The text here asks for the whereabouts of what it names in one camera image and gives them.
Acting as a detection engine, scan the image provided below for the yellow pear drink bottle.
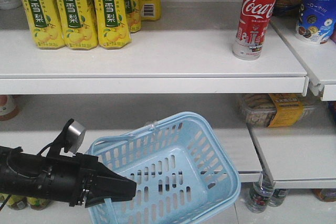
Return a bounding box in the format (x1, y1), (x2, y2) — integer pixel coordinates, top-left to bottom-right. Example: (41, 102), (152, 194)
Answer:
(94, 0), (131, 49)
(21, 0), (65, 49)
(56, 0), (98, 50)

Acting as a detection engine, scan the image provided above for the white supermarket shelf unit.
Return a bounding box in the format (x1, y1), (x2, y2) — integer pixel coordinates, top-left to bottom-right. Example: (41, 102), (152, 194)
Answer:
(1, 0), (335, 223)

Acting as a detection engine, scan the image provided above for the blue cookie cup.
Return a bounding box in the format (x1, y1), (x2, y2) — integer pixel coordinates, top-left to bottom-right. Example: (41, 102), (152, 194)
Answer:
(296, 0), (335, 45)

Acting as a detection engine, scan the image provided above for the light blue plastic basket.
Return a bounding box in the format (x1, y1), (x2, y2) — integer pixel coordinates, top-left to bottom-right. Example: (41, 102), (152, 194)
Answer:
(87, 112), (241, 223)

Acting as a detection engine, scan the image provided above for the clear water bottle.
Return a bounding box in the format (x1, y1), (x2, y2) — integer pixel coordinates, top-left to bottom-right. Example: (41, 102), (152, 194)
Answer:
(247, 174), (275, 213)

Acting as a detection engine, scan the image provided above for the clear biscuit box yellow label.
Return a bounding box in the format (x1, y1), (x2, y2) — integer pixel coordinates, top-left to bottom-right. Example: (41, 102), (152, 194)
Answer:
(237, 93), (322, 127)

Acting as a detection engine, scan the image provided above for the red coca-cola aluminium bottle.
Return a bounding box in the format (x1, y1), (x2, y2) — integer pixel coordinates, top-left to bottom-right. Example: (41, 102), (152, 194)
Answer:
(233, 0), (276, 60)

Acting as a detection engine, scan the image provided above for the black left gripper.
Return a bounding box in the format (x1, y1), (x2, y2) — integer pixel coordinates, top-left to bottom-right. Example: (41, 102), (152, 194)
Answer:
(43, 153), (137, 208)

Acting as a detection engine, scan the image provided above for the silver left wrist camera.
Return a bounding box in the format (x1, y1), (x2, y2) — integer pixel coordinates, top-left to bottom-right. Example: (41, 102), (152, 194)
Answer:
(47, 119), (86, 156)

